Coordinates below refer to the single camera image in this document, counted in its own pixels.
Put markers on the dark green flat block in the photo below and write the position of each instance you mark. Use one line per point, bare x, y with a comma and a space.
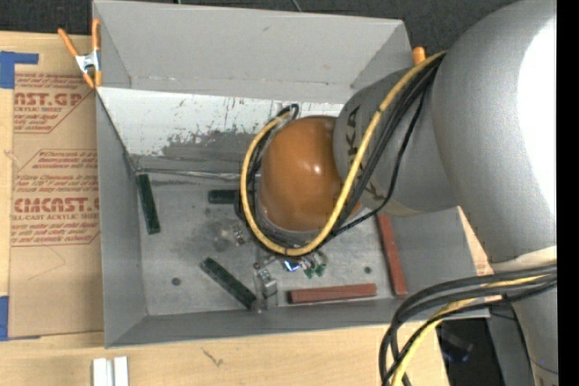
149, 203
228, 282
221, 196

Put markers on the grey metal bin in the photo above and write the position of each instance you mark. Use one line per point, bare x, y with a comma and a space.
190, 248

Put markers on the red-brown flat block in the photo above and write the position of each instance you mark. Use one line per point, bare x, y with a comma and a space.
332, 293
392, 255

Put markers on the brown cardboard board, red print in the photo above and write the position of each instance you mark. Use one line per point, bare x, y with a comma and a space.
54, 194

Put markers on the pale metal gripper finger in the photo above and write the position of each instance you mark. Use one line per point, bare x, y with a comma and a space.
239, 235
269, 287

